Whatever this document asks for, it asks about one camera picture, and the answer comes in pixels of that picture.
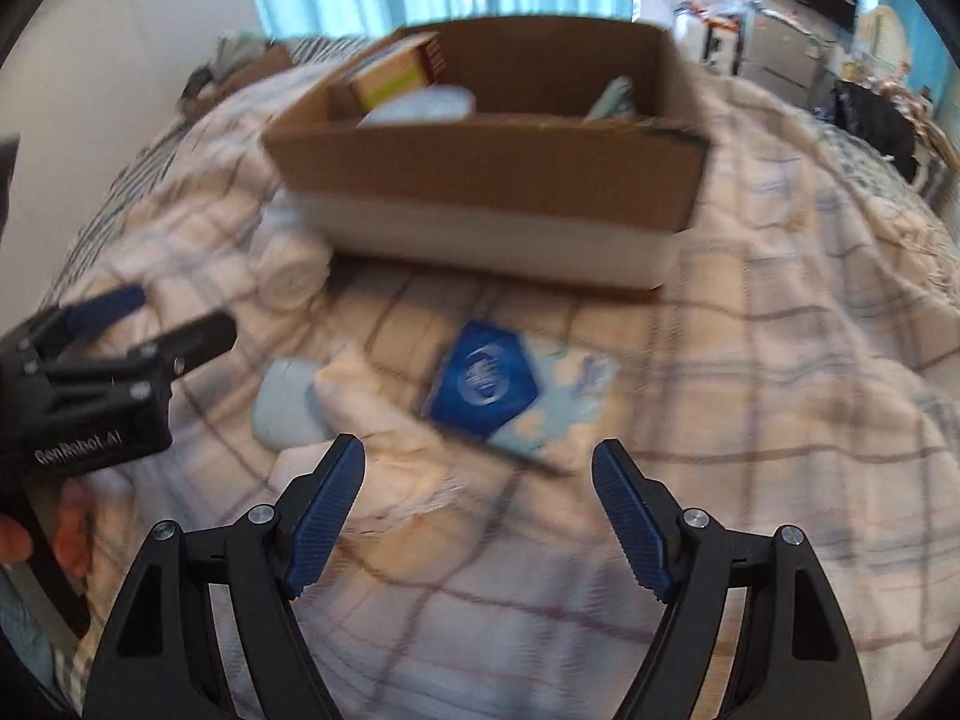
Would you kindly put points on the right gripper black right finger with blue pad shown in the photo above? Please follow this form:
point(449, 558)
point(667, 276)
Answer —
point(794, 657)

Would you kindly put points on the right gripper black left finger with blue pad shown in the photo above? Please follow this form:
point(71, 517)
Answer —
point(158, 656)

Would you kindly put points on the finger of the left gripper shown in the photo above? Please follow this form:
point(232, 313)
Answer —
point(40, 340)
point(173, 354)

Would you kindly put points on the blue Vinda tissue pack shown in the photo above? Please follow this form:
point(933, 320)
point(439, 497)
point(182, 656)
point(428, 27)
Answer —
point(523, 394)

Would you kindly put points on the white sock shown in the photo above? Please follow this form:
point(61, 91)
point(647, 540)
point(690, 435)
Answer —
point(290, 265)

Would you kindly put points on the clear plastic container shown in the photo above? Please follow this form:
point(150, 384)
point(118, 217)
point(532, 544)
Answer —
point(438, 104)

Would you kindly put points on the person's left hand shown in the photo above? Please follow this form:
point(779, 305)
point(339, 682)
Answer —
point(69, 537)

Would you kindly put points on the white crumpled cloth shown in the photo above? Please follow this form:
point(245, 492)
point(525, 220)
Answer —
point(407, 473)

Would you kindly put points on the plaid bed quilt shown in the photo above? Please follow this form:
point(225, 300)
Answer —
point(800, 366)

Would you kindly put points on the small cardboard box with clutter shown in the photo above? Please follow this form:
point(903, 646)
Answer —
point(241, 59)

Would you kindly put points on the open cardboard box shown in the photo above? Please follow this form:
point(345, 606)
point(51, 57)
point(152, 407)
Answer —
point(525, 188)

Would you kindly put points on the black jacket on chair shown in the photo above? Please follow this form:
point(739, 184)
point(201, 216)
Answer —
point(875, 119)

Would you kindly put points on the silver mini fridge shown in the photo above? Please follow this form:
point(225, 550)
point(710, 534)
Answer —
point(783, 57)

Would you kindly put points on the white oval vanity mirror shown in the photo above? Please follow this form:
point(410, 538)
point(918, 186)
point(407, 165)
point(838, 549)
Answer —
point(881, 39)

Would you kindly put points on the white appliance beside fridge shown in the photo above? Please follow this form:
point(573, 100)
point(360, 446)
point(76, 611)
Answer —
point(708, 38)

